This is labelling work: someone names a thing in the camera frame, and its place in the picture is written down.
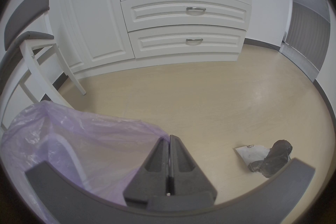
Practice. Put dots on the purple plastic bag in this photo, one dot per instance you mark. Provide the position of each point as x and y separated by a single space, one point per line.
91 133

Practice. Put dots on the black plastic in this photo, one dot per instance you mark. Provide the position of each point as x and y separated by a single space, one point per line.
278 157

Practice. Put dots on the white trash bin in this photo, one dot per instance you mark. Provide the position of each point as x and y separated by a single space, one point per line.
74 156

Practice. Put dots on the white chair grey seat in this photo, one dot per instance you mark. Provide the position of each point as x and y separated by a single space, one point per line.
26 10

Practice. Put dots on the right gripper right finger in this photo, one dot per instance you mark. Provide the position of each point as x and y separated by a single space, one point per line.
202 186

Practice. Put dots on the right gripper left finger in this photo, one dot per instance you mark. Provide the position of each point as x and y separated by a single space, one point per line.
139 186

